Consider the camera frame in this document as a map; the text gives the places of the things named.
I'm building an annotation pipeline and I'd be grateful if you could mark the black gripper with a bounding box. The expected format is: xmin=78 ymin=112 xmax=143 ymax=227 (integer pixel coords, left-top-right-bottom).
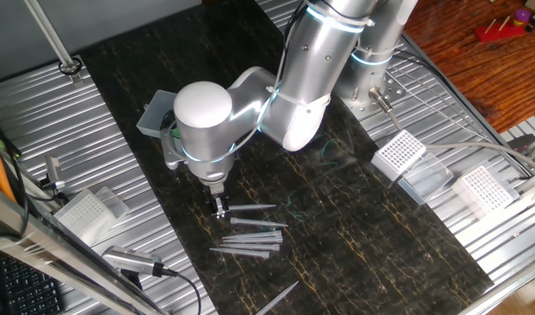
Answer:
xmin=204 ymin=181 xmax=230 ymax=220

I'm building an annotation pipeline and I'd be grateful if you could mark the clear large pipette tip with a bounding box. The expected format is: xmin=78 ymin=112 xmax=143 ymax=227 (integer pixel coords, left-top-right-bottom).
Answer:
xmin=229 ymin=217 xmax=290 ymax=229
xmin=222 ymin=230 xmax=284 ymax=240
xmin=253 ymin=280 xmax=300 ymax=315
xmin=229 ymin=203 xmax=278 ymax=213
xmin=218 ymin=242 xmax=281 ymax=252
xmin=208 ymin=247 xmax=271 ymax=260
xmin=222 ymin=235 xmax=285 ymax=245

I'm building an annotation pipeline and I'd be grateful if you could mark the green pipette tip holder box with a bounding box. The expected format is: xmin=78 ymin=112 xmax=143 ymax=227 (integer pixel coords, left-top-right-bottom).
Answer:
xmin=136 ymin=89 xmax=180 ymax=140

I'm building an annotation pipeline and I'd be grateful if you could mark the white tip rack tilted box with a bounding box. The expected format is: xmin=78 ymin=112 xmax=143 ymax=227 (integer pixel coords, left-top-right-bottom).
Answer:
xmin=53 ymin=185 xmax=130 ymax=247

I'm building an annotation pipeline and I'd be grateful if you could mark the white tip rack clear lid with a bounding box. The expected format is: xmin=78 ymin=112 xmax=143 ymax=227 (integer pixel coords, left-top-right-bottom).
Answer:
xmin=370 ymin=129 xmax=454 ymax=206

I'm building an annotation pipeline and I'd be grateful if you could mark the black marble pattern mat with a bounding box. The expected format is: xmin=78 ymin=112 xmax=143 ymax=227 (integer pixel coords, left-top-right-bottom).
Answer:
xmin=78 ymin=0 xmax=496 ymax=315

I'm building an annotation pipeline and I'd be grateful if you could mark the black keyboard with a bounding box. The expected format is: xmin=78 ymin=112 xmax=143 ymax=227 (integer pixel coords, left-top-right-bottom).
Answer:
xmin=0 ymin=255 xmax=66 ymax=315

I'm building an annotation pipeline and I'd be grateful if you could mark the grey metal pole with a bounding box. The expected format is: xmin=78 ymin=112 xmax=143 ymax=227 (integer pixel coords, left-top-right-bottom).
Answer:
xmin=24 ymin=0 xmax=83 ymax=85

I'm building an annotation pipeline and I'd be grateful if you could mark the white plastic box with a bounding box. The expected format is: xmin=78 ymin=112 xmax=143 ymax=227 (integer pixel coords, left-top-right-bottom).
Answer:
xmin=450 ymin=164 xmax=521 ymax=220

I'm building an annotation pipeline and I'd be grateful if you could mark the black box pink light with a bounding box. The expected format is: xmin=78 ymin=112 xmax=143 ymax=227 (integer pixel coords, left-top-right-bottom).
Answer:
xmin=507 ymin=133 xmax=535 ymax=152

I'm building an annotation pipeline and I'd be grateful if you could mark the red block with sticks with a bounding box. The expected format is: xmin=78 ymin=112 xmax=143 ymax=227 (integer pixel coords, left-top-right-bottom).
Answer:
xmin=474 ymin=16 xmax=526 ymax=44

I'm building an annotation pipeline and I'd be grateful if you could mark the purple yellow toy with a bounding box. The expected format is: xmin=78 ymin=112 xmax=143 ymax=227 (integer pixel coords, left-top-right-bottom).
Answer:
xmin=511 ymin=8 xmax=532 ymax=28

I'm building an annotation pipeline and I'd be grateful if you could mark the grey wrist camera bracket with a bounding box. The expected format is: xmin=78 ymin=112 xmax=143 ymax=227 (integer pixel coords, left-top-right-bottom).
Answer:
xmin=160 ymin=126 xmax=192 ymax=172

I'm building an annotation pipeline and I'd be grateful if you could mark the black camera cable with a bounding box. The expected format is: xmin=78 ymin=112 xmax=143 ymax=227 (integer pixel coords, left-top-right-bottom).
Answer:
xmin=161 ymin=266 xmax=202 ymax=315
xmin=28 ymin=174 xmax=71 ymax=205

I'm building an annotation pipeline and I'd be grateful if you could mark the silver camera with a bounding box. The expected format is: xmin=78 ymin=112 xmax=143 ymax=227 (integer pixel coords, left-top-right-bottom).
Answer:
xmin=101 ymin=244 xmax=165 ymax=277

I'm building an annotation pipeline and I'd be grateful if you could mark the black camera stand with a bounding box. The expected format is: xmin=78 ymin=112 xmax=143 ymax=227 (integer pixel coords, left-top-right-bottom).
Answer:
xmin=120 ymin=269 xmax=144 ymax=291

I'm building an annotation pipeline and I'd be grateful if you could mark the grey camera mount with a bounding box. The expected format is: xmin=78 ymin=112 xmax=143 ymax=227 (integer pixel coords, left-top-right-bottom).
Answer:
xmin=43 ymin=155 xmax=67 ymax=193

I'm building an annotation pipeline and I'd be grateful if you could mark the metal frame beam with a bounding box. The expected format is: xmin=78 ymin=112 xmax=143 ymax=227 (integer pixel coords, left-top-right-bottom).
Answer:
xmin=0 ymin=181 xmax=167 ymax=315

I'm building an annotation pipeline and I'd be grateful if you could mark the black loose cable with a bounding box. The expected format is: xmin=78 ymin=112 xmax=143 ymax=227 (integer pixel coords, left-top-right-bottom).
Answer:
xmin=0 ymin=130 xmax=31 ymax=242

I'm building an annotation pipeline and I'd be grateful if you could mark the grey conduit hose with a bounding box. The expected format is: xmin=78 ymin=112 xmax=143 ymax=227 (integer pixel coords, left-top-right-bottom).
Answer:
xmin=368 ymin=87 xmax=535 ymax=174

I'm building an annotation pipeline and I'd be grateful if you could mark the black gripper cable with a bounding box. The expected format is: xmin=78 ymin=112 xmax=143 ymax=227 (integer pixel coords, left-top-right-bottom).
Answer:
xmin=285 ymin=0 xmax=307 ymax=45

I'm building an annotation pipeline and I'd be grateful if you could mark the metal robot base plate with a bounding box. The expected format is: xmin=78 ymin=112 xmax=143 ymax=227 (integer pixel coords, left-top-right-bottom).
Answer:
xmin=336 ymin=69 xmax=408 ymax=122

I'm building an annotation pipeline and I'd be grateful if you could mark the black cable loop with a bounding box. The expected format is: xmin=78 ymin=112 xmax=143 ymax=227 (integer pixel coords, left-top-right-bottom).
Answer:
xmin=58 ymin=56 xmax=84 ymax=77

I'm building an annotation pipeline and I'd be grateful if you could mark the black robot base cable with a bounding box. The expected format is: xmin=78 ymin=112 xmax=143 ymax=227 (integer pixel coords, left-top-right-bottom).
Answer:
xmin=393 ymin=47 xmax=533 ymax=180

